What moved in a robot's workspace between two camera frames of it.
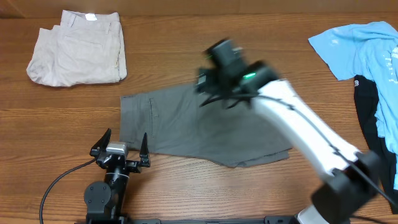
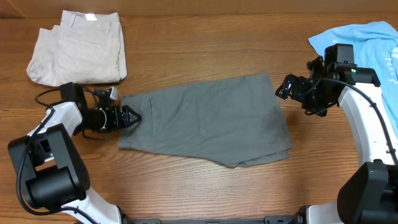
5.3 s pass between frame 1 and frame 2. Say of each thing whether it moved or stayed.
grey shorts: stayed
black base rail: stayed
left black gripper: moved
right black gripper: moved
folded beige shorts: stayed
